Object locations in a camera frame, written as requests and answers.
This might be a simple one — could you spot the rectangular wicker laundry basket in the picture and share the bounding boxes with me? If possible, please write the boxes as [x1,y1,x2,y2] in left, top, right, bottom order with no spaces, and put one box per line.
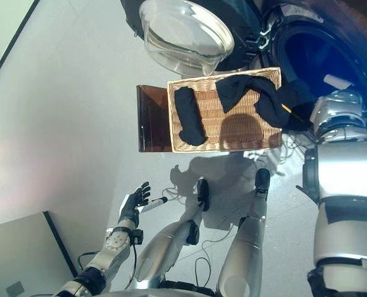
[166,67,283,153]

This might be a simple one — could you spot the black trousers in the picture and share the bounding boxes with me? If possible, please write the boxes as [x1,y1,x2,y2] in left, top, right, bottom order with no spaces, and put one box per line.
[216,75,316,131]

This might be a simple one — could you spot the grey robot torso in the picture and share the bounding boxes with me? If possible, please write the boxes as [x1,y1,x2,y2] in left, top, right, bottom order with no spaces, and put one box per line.
[108,280,218,297]

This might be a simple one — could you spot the grey wall socket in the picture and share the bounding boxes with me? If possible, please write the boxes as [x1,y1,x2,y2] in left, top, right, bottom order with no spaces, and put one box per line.
[6,281,25,296]

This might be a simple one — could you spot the brown transparent acrylic stool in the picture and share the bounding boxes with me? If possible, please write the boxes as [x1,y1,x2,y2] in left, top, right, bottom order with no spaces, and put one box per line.
[136,85,173,152]

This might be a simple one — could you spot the white floor cable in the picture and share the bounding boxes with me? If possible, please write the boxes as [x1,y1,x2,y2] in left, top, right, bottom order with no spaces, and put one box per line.
[161,185,233,248]

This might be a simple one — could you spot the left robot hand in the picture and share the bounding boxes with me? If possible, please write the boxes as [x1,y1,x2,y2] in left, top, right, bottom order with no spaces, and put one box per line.
[119,181,168,223]

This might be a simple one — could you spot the rolled black garment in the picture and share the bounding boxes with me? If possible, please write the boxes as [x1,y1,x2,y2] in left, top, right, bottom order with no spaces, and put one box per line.
[174,87,208,147]

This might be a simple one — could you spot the round glass washer door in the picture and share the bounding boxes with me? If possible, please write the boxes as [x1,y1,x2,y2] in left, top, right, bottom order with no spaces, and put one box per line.
[119,0,264,77]

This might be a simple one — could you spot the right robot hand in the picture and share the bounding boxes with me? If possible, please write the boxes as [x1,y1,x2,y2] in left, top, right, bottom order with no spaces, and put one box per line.
[322,74,354,93]

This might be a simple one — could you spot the grey front-load washing machine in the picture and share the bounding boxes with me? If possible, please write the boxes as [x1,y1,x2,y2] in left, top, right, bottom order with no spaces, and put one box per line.
[257,0,367,146]

